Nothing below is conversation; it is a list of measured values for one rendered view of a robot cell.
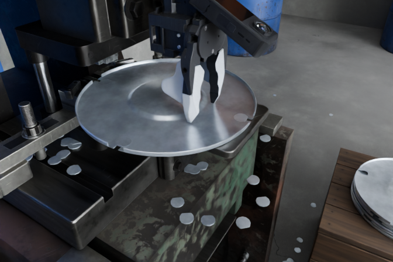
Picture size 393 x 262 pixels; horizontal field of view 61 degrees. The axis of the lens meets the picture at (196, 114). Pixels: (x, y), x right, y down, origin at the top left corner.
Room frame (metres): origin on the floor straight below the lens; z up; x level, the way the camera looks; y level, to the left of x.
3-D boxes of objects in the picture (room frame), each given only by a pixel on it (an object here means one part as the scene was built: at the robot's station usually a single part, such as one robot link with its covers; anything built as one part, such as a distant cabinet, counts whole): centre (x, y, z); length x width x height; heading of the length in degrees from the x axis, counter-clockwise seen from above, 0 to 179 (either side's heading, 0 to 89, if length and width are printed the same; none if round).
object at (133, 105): (0.48, 0.05, 0.79); 0.29 x 0.29 x 0.01
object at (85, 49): (0.56, 0.17, 0.86); 0.20 x 0.16 x 0.05; 148
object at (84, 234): (0.56, 0.17, 0.68); 0.45 x 0.30 x 0.06; 148
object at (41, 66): (0.52, 0.27, 0.81); 0.02 x 0.02 x 0.14
